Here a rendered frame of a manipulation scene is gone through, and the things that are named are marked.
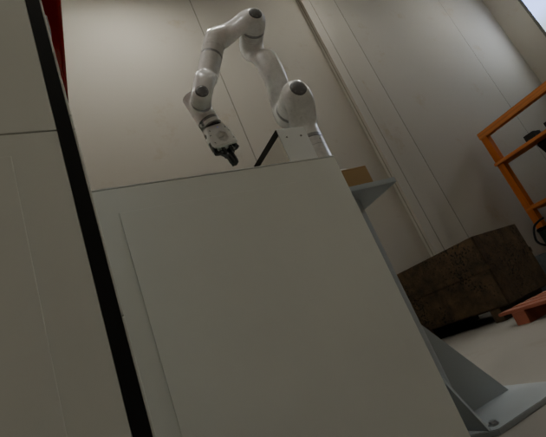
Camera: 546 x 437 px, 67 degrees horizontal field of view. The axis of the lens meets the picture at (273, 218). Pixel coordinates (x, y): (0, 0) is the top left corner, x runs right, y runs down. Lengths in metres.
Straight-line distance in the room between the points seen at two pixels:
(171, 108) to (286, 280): 4.16
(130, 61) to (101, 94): 0.61
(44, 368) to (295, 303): 0.49
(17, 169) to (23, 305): 0.20
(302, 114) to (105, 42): 4.09
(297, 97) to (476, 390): 1.20
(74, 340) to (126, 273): 0.26
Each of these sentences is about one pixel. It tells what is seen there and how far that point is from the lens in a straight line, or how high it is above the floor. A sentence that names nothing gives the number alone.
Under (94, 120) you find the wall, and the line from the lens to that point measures 4.74.
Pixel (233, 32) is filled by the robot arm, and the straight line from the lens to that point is 1.85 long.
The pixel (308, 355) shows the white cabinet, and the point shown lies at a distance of 0.86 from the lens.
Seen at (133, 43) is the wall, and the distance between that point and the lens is 5.52.
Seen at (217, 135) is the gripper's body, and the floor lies 1.21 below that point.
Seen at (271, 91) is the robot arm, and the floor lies 1.38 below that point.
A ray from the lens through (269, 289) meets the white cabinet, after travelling 0.86.
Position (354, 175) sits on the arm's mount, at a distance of 1.52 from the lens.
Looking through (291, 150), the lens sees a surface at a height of 0.89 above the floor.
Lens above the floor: 0.40
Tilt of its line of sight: 18 degrees up
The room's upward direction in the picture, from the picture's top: 22 degrees counter-clockwise
